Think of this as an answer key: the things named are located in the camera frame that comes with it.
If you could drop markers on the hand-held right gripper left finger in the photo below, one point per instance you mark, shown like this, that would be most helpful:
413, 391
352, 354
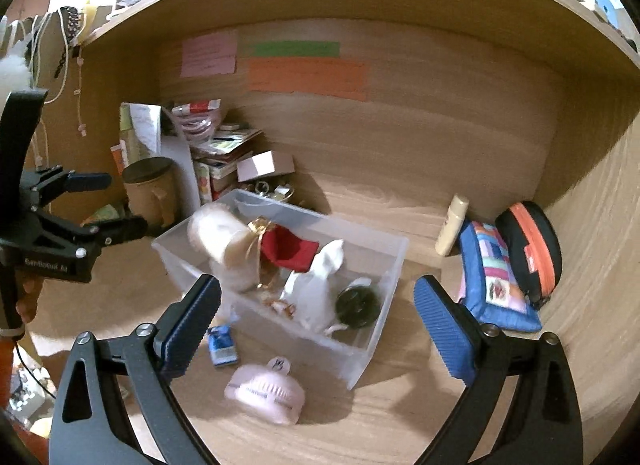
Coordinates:
195, 325

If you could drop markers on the clear plastic storage bin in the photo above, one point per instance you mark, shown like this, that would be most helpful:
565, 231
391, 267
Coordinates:
360, 255

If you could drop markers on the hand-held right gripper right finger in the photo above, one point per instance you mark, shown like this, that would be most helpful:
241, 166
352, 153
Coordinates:
445, 330

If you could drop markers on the brown mug with lid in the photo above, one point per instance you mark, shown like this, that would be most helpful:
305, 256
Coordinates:
147, 195

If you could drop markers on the white figurine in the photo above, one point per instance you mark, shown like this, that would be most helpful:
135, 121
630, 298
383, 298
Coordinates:
312, 290

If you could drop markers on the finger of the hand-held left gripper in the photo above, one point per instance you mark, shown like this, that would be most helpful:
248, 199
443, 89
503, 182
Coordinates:
85, 181
120, 230

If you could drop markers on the wooden desktop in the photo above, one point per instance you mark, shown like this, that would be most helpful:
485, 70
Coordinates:
390, 395

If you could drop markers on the small clear bowl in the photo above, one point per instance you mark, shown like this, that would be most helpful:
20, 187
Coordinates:
272, 191

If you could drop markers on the translucent plastic cup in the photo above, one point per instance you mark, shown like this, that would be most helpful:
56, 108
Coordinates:
215, 230

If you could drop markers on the cream small bottle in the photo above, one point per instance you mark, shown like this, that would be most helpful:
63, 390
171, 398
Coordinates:
452, 225

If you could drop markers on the orange paper sheet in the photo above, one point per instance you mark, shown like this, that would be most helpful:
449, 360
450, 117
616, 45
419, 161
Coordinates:
307, 79

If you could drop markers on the red pouch with gold ribbon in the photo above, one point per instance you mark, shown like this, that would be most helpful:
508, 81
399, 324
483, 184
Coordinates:
287, 250

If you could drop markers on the pale pink handheld fan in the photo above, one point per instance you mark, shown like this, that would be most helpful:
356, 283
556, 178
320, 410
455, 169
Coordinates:
265, 392

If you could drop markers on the green paper strip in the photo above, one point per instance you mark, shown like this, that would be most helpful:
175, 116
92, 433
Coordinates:
295, 48

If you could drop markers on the person's left hand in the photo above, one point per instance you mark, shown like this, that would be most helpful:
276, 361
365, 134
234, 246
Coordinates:
27, 302

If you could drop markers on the black and orange case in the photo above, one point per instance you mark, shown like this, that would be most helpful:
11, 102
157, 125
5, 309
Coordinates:
530, 250

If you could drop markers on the fruit print box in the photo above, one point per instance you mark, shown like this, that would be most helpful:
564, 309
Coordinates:
204, 182

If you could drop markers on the translucent round plastic container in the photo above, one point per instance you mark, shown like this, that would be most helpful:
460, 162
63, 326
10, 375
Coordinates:
237, 272

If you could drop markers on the white paper sheets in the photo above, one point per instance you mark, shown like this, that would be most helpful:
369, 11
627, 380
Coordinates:
175, 160

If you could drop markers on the blue patchwork pouch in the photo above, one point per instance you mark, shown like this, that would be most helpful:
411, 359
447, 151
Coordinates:
495, 285

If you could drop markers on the black round disc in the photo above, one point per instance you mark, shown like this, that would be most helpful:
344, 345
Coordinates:
357, 305

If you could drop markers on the pink cardboard box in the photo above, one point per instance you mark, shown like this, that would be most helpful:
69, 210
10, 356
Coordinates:
265, 165

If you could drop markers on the small blue box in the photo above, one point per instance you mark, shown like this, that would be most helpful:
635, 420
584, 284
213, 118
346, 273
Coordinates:
222, 345

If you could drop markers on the pink sticky note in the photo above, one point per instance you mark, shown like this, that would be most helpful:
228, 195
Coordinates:
207, 52

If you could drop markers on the stack of books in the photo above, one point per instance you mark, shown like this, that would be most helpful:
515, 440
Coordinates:
215, 135

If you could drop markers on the orange label squeeze tube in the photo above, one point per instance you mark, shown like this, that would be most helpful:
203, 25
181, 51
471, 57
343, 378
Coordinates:
105, 215

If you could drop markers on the black hairbrush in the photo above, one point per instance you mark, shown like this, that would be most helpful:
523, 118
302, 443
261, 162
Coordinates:
70, 25

